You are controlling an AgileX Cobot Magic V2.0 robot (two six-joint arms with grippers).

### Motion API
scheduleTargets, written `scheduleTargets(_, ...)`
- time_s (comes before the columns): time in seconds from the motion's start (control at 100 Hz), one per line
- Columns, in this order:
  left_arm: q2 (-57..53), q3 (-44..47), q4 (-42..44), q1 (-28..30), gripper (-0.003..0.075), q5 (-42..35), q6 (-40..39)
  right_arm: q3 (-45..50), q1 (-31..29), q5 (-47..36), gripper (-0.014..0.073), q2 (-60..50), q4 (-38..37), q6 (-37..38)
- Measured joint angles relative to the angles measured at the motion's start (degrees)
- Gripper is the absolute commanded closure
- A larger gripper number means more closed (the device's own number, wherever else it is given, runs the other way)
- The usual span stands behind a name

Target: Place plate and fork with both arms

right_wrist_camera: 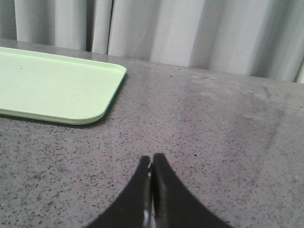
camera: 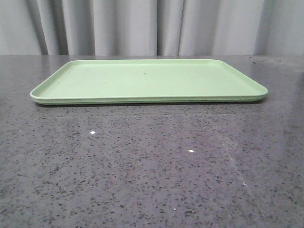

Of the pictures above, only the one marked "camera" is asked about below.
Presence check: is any grey pleated curtain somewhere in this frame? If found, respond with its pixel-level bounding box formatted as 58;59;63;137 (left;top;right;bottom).
0;0;304;56

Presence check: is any light green plastic tray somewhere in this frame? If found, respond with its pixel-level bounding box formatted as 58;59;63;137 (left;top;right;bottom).
30;59;268;105

